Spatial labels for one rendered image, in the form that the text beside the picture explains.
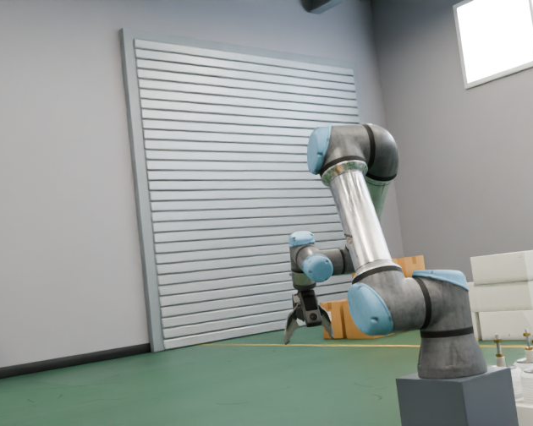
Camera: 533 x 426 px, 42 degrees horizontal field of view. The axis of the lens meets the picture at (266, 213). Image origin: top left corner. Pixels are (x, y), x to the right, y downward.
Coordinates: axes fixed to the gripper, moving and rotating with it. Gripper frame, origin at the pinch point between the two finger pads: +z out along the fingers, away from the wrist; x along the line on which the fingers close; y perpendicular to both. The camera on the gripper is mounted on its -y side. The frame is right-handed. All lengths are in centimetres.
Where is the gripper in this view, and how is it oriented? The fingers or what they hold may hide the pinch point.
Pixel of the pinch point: (310, 342)
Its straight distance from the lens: 217.7
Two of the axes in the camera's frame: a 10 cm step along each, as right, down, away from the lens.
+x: -9.9, 1.2, -0.8
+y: -1.1, -3.3, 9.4
